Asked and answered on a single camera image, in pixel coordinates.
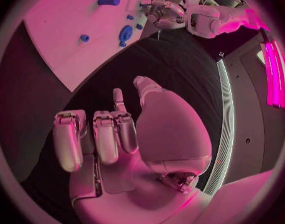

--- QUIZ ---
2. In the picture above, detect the blue cylinder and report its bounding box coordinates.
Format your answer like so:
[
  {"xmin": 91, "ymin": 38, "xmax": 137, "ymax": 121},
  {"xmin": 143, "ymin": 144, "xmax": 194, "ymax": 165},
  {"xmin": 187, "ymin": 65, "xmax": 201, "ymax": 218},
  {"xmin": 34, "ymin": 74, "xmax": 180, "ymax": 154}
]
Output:
[{"xmin": 97, "ymin": 0, "xmax": 122, "ymax": 6}]

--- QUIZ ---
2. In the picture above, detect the blue gear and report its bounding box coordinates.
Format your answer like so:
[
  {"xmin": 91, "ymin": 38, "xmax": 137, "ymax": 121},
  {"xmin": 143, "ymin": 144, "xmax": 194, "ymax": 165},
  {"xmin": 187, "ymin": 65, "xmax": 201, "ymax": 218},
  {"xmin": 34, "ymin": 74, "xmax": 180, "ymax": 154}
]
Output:
[{"xmin": 119, "ymin": 24, "xmax": 134, "ymax": 47}]

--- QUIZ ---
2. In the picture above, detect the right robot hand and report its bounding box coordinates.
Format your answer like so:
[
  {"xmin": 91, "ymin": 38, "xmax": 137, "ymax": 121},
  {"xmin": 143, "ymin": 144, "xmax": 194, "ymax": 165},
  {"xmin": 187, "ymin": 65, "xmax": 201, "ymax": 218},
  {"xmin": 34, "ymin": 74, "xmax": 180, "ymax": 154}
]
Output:
[{"xmin": 52, "ymin": 76, "xmax": 214, "ymax": 224}]

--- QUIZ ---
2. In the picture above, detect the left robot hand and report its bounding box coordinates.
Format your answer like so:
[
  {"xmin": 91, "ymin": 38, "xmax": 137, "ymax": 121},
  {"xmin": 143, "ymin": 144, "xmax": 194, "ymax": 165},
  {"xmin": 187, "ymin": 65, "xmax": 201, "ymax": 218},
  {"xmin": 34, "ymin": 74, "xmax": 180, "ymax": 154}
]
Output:
[{"xmin": 139, "ymin": 0, "xmax": 184, "ymax": 29}]

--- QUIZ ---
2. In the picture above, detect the glowing light bar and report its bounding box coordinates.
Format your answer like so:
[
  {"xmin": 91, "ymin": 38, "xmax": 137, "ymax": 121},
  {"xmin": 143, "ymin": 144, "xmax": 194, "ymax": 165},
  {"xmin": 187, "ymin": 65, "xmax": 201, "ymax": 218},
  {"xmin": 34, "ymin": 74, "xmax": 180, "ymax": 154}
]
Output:
[{"xmin": 260, "ymin": 39, "xmax": 285, "ymax": 109}]

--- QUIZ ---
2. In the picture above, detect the white task board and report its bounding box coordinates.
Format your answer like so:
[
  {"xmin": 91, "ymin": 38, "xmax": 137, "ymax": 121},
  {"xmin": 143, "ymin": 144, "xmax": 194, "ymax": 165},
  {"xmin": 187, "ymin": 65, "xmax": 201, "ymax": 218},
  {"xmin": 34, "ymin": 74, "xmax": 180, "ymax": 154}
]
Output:
[{"xmin": 23, "ymin": 0, "xmax": 167, "ymax": 93}]

